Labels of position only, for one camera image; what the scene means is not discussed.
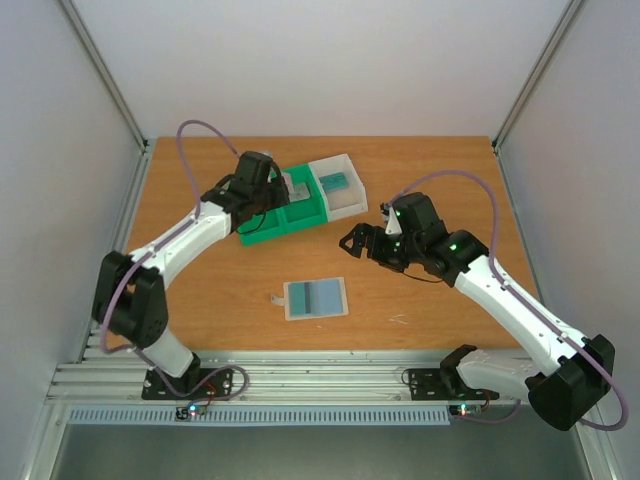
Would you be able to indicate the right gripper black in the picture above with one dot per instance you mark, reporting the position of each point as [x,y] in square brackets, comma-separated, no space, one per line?
[376,245]

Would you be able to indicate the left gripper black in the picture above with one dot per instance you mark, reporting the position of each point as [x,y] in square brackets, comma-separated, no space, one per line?
[282,195]

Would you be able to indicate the white card magnetic stripe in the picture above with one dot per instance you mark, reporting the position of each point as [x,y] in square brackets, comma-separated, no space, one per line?
[289,185]

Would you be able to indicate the teal card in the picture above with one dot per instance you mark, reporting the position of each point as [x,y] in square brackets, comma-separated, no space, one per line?
[302,299]
[334,182]

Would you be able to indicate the beige card holder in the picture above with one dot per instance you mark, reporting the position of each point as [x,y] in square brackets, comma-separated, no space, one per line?
[332,298]

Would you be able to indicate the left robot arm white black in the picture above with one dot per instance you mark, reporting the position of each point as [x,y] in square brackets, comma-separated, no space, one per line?
[130,296]

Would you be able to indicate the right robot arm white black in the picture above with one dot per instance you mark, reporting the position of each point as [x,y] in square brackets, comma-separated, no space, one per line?
[566,374]

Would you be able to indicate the grey card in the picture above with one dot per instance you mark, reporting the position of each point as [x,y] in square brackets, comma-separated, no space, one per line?
[299,192]

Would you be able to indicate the left green bin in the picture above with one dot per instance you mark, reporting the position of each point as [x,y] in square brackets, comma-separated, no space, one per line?
[263,226]

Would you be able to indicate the green bin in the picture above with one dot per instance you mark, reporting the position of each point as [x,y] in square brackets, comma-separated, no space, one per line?
[299,214]
[263,226]

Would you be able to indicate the white bin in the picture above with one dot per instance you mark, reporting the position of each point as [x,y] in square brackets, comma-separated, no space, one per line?
[343,203]

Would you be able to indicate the middle green bin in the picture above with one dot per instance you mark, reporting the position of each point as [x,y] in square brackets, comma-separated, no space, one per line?
[299,214]

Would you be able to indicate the right controller board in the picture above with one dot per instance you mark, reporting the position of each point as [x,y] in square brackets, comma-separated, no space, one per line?
[464,410]

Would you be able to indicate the controller board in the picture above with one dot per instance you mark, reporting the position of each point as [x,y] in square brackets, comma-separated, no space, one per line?
[191,411]
[464,410]

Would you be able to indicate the left controller board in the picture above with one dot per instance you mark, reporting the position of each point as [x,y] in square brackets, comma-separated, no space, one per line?
[191,411]

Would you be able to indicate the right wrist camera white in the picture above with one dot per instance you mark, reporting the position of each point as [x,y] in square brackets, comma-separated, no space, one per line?
[390,215]

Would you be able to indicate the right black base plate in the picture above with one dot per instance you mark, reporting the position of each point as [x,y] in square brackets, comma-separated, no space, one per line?
[430,384]

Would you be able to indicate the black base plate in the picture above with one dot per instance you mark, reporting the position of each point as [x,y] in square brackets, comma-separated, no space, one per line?
[430,384]
[192,386]

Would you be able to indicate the grey slotted cable duct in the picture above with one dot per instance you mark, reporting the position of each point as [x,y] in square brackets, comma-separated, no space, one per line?
[261,416]

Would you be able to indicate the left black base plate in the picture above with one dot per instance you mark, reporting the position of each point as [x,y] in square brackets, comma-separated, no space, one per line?
[192,386]

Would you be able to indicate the left aluminium corner post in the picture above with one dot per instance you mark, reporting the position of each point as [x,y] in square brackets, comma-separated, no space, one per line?
[83,35]

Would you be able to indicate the aluminium corner post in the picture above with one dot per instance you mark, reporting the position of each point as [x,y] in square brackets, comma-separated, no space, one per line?
[543,62]
[83,35]

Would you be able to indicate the aluminium rail frame front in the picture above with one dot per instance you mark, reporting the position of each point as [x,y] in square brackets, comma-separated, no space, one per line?
[347,377]

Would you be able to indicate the right aluminium corner post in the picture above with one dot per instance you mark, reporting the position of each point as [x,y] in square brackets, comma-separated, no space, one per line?
[543,62]

